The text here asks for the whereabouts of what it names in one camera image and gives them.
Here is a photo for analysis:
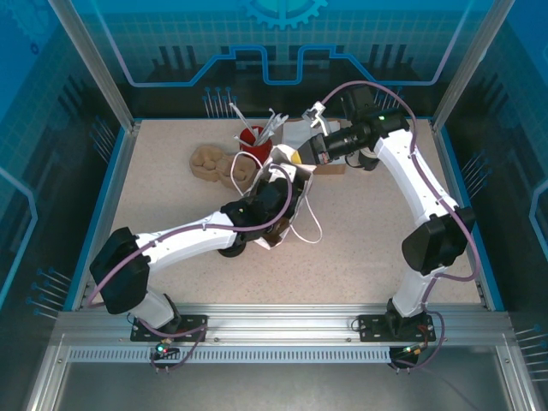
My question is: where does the red and white paper bag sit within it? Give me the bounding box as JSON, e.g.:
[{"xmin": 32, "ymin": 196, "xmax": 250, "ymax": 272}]
[{"xmin": 229, "ymin": 144, "xmax": 323, "ymax": 252}]

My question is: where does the white paper napkin stack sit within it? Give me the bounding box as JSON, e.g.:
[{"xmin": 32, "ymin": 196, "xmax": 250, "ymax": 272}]
[{"xmin": 281, "ymin": 122, "xmax": 318, "ymax": 151}]

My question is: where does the stack of white napkins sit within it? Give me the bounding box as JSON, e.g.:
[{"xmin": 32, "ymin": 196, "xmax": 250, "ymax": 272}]
[{"xmin": 282, "ymin": 118, "xmax": 347, "ymax": 176}]

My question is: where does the red plastic cup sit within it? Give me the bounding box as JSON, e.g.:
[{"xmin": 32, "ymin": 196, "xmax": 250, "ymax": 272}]
[{"xmin": 237, "ymin": 125, "xmax": 274, "ymax": 162}]

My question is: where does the black cup lid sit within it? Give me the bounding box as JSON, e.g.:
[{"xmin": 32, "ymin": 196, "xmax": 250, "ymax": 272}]
[{"xmin": 217, "ymin": 242, "xmax": 248, "ymax": 259}]

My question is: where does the blue table edge strip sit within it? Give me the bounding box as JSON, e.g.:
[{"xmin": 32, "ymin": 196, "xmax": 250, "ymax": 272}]
[
  {"xmin": 432, "ymin": 123, "xmax": 505, "ymax": 313},
  {"xmin": 63, "ymin": 126, "xmax": 136, "ymax": 313}
]

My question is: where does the small green-lit circuit board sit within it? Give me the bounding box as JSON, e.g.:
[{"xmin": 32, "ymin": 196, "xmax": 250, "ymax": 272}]
[
  {"xmin": 154, "ymin": 340, "xmax": 180, "ymax": 360},
  {"xmin": 396, "ymin": 342, "xmax": 429, "ymax": 360}
]

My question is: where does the grey metal base tray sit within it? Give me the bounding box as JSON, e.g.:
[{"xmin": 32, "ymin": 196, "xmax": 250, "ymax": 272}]
[{"xmin": 55, "ymin": 363, "xmax": 515, "ymax": 411}]

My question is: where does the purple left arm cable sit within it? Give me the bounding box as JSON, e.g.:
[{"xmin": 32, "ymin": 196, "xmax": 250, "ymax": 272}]
[{"xmin": 84, "ymin": 164, "xmax": 296, "ymax": 374}]

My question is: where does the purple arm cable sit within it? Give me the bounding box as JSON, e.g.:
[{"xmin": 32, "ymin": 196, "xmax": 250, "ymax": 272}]
[
  {"xmin": 320, "ymin": 80, "xmax": 480, "ymax": 373},
  {"xmin": 84, "ymin": 164, "xmax": 296, "ymax": 374}
]

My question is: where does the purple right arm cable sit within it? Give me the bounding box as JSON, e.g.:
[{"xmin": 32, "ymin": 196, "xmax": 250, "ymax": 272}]
[{"xmin": 320, "ymin": 80, "xmax": 480, "ymax": 373}]

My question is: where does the aluminium mounting rail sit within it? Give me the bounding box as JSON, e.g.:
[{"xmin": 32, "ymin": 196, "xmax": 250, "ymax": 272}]
[{"xmin": 55, "ymin": 301, "xmax": 515, "ymax": 343}]

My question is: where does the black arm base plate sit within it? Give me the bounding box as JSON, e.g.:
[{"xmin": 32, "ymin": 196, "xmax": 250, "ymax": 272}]
[
  {"xmin": 129, "ymin": 313, "xmax": 210, "ymax": 343},
  {"xmin": 357, "ymin": 313, "xmax": 437, "ymax": 343}
]

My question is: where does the aluminium frame post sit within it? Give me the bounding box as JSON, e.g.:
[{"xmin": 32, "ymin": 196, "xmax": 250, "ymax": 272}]
[
  {"xmin": 429, "ymin": 0, "xmax": 518, "ymax": 134},
  {"xmin": 47, "ymin": 0, "xmax": 143, "ymax": 133}
]

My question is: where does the slotted grey cable duct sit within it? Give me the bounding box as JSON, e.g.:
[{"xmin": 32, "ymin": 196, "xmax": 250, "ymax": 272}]
[{"xmin": 67, "ymin": 345, "xmax": 394, "ymax": 366}]

